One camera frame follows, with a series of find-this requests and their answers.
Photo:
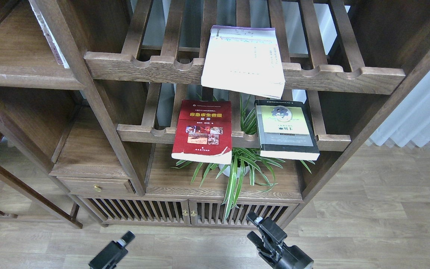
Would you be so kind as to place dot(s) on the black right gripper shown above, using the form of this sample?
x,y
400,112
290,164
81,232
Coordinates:
x,y
271,246

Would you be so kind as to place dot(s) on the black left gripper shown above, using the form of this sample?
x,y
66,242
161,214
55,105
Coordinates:
x,y
109,257

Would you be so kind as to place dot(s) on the green and black book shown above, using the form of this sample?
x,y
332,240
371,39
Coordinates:
x,y
285,131

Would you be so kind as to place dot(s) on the white standing book on shelf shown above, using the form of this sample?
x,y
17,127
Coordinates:
x,y
47,33

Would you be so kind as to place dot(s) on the brass drawer knob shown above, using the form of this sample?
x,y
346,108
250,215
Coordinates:
x,y
97,188

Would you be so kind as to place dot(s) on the red paperback book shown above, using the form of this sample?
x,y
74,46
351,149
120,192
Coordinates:
x,y
203,132

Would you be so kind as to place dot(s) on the dark wooden bookshelf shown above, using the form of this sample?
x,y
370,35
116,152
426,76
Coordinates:
x,y
110,119

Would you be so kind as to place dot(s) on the white cream paperback book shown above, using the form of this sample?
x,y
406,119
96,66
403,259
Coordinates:
x,y
245,60

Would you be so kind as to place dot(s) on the white curtain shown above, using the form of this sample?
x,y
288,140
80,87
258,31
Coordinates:
x,y
409,124

